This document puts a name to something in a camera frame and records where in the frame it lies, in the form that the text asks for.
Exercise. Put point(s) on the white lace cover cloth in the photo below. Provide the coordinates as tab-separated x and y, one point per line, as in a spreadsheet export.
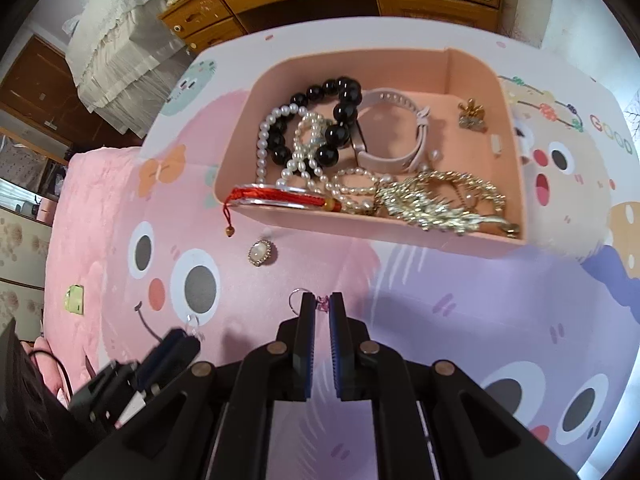
115	60

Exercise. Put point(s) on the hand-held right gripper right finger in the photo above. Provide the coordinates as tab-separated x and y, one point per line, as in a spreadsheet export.
336	360

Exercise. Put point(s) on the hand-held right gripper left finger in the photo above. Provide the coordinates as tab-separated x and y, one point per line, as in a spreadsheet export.
306	360

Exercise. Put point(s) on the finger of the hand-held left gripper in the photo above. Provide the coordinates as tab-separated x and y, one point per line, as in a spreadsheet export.
175	360
157	355

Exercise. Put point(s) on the white patterned curtain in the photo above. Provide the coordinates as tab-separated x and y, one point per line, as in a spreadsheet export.
565	20

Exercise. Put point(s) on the pink quilted blanket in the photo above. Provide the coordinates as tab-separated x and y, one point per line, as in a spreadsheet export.
85	210

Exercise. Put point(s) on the pink hook earring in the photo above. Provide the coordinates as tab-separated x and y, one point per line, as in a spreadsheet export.
192	320

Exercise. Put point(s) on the green snack packet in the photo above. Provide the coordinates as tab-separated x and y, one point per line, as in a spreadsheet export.
74	299

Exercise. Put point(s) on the gold rhinestone hair clip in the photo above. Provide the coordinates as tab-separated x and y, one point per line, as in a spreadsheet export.
465	182
440	220

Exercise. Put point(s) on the small flower brooch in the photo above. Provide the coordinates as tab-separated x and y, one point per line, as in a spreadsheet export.
472	115

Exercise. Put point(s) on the pink plastic tray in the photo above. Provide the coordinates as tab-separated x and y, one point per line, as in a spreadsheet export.
400	72

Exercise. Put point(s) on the brown wooden door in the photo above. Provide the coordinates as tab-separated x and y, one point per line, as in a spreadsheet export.
30	95

